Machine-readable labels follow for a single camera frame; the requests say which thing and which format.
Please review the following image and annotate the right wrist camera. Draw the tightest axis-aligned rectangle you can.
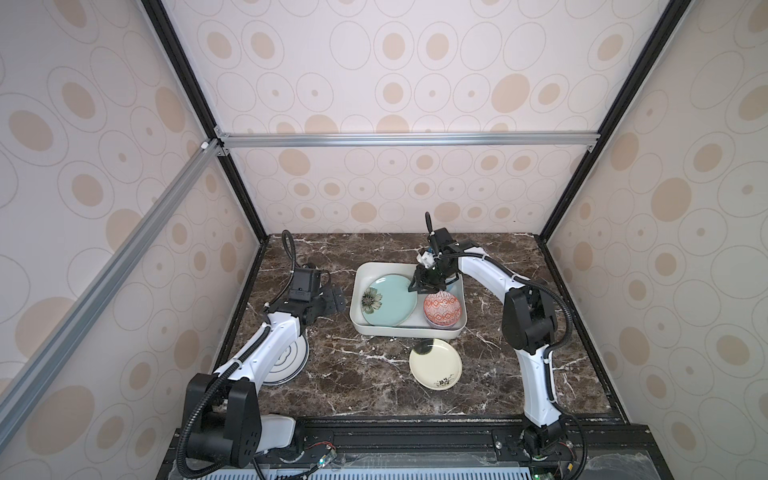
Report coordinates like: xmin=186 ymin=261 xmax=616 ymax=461
xmin=428 ymin=228 xmax=461 ymax=256

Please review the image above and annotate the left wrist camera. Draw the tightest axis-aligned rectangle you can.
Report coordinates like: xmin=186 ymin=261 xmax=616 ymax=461
xmin=288 ymin=267 xmax=322 ymax=302

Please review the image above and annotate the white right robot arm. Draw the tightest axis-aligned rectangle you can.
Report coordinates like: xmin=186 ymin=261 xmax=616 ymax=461
xmin=409 ymin=243 xmax=573 ymax=460

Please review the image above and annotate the green flower plate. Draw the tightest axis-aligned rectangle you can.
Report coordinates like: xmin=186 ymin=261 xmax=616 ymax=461
xmin=361 ymin=274 xmax=418 ymax=327

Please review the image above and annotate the red patterned bowl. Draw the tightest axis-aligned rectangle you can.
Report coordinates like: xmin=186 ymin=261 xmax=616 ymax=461
xmin=423 ymin=291 xmax=463 ymax=329

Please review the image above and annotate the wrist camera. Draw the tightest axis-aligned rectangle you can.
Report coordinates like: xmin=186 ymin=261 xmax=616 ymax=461
xmin=428 ymin=228 xmax=461 ymax=256
xmin=288 ymin=267 xmax=322 ymax=302

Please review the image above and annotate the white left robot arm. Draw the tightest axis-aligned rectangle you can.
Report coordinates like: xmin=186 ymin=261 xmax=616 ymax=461
xmin=175 ymin=284 xmax=346 ymax=479

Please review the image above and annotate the black corner frame post right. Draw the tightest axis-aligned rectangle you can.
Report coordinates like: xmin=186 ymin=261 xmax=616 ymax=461
xmin=536 ymin=0 xmax=693 ymax=244

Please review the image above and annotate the black corner frame post left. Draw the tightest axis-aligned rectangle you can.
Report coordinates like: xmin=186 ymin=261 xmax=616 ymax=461
xmin=140 ymin=0 xmax=268 ymax=243

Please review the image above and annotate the white plastic bin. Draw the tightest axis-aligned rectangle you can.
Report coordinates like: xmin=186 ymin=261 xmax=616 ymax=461
xmin=349 ymin=262 xmax=467 ymax=340

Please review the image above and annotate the aluminium rail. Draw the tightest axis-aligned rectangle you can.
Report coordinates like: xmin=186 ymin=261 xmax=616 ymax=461
xmin=1 ymin=138 xmax=223 ymax=449
xmin=221 ymin=131 xmax=600 ymax=148

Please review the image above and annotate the aluminium rail back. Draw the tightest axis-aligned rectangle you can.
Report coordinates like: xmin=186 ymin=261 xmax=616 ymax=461
xmin=221 ymin=131 xmax=600 ymax=148

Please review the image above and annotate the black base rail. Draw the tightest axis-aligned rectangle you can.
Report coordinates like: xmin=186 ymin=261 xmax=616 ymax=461
xmin=157 ymin=419 xmax=673 ymax=480

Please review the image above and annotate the aluminium rail left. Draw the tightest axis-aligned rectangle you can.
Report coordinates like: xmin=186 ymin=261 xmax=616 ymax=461
xmin=1 ymin=138 xmax=223 ymax=449

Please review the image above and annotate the cream yellow small plate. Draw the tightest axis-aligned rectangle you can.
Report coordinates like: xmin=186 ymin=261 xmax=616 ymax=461
xmin=409 ymin=339 xmax=463 ymax=391

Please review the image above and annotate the black corner frame post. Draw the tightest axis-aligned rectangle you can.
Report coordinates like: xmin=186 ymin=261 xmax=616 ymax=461
xmin=536 ymin=0 xmax=693 ymax=244
xmin=140 ymin=0 xmax=268 ymax=243

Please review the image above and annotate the white ringed plate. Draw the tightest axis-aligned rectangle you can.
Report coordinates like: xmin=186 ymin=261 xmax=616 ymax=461
xmin=263 ymin=336 xmax=309 ymax=387

